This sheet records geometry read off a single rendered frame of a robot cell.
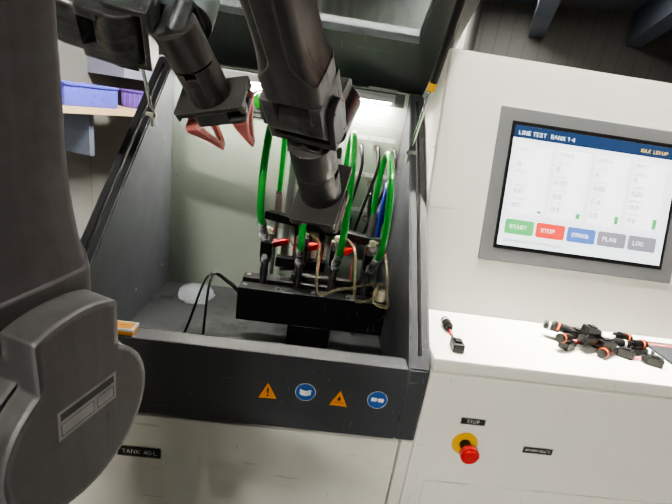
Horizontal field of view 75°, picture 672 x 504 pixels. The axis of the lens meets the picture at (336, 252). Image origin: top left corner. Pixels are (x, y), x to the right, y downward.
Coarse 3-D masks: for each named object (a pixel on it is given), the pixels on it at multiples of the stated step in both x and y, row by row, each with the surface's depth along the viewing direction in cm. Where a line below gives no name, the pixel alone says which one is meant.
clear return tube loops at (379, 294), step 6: (312, 234) 100; (318, 240) 100; (348, 240) 100; (318, 246) 98; (354, 246) 100; (318, 252) 96; (354, 252) 98; (318, 258) 95; (354, 258) 96; (384, 258) 98; (318, 264) 93; (354, 264) 94; (318, 270) 92; (354, 270) 93; (354, 276) 92; (354, 282) 92; (342, 288) 98; (348, 288) 98; (354, 288) 92; (378, 288) 101; (318, 294) 92; (324, 294) 94; (354, 294) 92; (378, 294) 101; (384, 294) 101; (354, 300) 93; (366, 300) 95; (372, 300) 97; (378, 300) 101; (384, 300) 102; (378, 306) 95; (384, 306) 95
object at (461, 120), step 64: (448, 64) 98; (512, 64) 99; (448, 128) 99; (448, 192) 100; (448, 256) 101; (576, 320) 104; (640, 320) 105; (448, 384) 82; (512, 384) 83; (448, 448) 87; (512, 448) 87; (576, 448) 88; (640, 448) 88
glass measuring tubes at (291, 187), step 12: (288, 156) 121; (288, 168) 122; (288, 180) 121; (288, 192) 122; (288, 204) 123; (288, 228) 125; (312, 240) 127; (324, 240) 127; (288, 252) 129; (312, 252) 129; (324, 252) 130; (276, 264) 127; (288, 264) 127; (312, 264) 128; (324, 264) 128
